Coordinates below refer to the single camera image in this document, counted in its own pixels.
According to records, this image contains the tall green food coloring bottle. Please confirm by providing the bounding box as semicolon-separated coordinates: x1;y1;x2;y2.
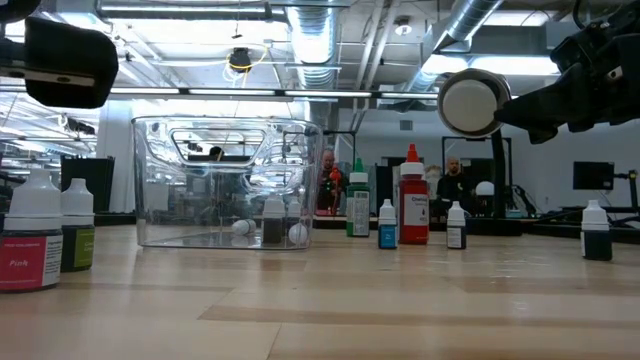
345;157;372;238

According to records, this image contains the small black dropper bottle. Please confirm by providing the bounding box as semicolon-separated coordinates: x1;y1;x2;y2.
445;200;467;250

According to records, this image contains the clear plastic storage bin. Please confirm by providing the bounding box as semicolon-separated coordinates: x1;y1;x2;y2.
131;115;324;250

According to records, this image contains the black monitor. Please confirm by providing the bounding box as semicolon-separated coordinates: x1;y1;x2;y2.
572;160;616;191

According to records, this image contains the small lime green dropper bottle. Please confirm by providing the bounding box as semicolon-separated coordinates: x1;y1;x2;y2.
59;178;96;274

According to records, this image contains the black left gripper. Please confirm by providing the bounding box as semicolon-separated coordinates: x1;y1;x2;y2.
0;16;120;109

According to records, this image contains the small navy dropper bottle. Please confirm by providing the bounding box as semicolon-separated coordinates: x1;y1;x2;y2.
580;199;614;262

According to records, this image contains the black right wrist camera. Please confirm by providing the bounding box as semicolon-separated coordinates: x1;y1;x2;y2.
549;27;601;69

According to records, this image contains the black overhead camera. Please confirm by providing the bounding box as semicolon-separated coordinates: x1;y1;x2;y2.
227;47;254;74

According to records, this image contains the small blue dropper bottle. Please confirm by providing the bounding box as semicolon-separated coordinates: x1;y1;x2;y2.
377;198;398;250

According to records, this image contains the grey ceiling pipe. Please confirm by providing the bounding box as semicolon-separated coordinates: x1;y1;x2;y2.
97;0;274;21

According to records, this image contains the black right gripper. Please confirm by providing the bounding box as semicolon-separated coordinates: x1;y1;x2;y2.
494;4;640;145

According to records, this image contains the rectangular ceiling light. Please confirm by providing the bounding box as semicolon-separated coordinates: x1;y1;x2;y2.
424;52;560;76

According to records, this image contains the black desk lamp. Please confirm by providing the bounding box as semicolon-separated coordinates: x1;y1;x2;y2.
436;68;525;237

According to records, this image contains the spiral metal air duct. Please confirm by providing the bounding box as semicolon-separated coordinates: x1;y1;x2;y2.
407;0;504;94
287;0;344;131

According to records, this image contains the small pink dropper bottle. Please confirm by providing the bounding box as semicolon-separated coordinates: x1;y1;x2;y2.
0;168;65;294

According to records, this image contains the black cabinet panel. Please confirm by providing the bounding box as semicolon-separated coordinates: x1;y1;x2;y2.
60;155;115;214

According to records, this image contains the tall red food coloring bottle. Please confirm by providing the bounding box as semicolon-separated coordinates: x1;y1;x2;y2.
398;143;431;246

